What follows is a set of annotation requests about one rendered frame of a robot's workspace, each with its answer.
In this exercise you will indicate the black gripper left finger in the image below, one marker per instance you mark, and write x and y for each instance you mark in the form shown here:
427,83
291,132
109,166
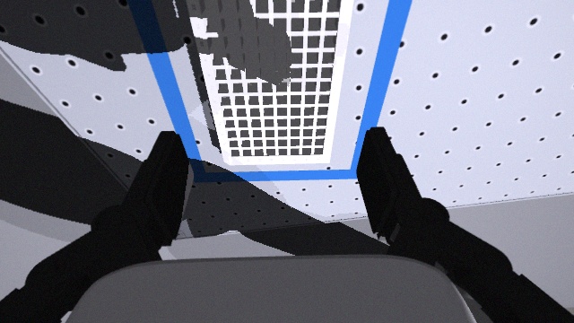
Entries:
121,235

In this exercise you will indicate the blue tape outline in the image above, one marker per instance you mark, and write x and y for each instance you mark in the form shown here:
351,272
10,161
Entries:
150,33

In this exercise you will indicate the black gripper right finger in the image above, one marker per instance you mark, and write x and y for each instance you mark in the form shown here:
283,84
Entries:
419,228

